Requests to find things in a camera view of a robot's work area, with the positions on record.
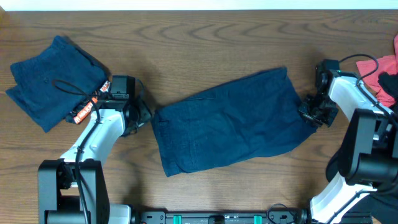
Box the navy blue shorts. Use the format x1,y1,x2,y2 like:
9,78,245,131
152,67,317,177

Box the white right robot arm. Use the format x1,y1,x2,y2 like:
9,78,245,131
295,69,397,223

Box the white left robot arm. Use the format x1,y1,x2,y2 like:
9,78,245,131
37,98,152,223

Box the red garment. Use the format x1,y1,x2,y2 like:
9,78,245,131
364,35,397,108

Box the folded navy shorts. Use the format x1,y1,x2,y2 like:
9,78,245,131
6,35,107,133

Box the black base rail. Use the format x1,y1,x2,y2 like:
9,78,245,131
128,205,321,224

